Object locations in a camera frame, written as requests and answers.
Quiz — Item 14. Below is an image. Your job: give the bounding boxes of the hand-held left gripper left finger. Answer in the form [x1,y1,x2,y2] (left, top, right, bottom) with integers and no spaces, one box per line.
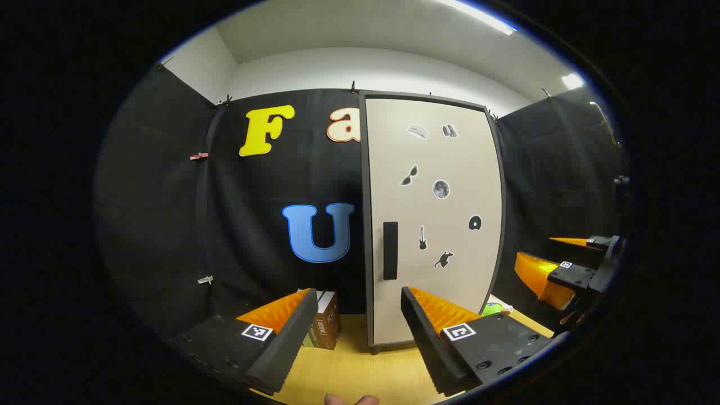
[169,288,319,396]

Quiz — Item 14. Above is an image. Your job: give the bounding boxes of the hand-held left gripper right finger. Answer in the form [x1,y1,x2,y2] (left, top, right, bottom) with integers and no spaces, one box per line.
[400,286,555,397]

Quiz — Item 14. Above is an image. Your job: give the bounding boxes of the beige cabinet door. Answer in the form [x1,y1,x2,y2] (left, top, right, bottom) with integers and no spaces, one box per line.
[366,97,502,345]

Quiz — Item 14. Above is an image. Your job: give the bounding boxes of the black door handle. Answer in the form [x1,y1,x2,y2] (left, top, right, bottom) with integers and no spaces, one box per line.
[383,221,399,281]

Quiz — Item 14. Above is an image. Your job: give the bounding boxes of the brown book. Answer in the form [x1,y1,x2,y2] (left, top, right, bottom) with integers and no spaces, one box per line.
[311,290,342,350]

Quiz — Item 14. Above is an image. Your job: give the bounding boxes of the green and white plush toy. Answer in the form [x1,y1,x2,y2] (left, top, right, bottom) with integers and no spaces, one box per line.
[481,295,514,317]

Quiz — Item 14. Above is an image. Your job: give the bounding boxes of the black backdrop cloth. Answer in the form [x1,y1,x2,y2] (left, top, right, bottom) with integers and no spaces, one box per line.
[93,62,628,361]

